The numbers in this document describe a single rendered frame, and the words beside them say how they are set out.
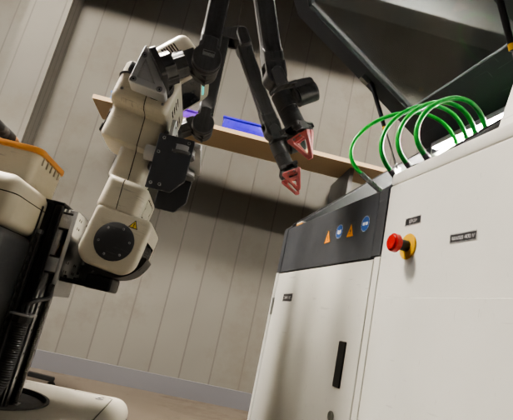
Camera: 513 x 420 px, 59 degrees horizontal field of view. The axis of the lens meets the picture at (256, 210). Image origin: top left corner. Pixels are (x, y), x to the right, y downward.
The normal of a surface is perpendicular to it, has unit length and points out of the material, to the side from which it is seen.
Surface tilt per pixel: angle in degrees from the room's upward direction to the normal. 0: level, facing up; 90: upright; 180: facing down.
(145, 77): 90
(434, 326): 90
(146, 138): 90
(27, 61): 90
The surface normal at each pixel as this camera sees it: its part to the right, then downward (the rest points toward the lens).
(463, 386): -0.94, -0.26
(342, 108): 0.14, -0.22
